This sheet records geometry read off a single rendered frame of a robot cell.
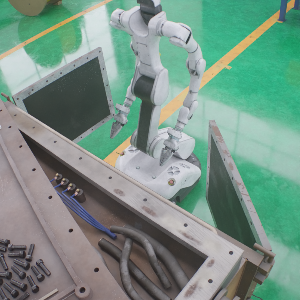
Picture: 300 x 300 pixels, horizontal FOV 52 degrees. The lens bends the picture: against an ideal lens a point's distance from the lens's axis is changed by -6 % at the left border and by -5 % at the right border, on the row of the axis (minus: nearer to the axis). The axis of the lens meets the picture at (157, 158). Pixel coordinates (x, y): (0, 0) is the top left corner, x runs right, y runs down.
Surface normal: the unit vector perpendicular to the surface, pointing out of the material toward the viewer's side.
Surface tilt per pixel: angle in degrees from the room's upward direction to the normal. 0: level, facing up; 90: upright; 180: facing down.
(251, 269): 90
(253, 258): 0
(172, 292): 0
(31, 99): 90
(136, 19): 90
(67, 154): 0
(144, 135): 70
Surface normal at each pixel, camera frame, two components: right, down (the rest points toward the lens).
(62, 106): 0.73, 0.45
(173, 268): -0.45, -0.64
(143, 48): -0.62, 0.66
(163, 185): -0.01, -0.19
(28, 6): -0.46, 0.67
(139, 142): -0.62, 0.33
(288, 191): -0.08, -0.68
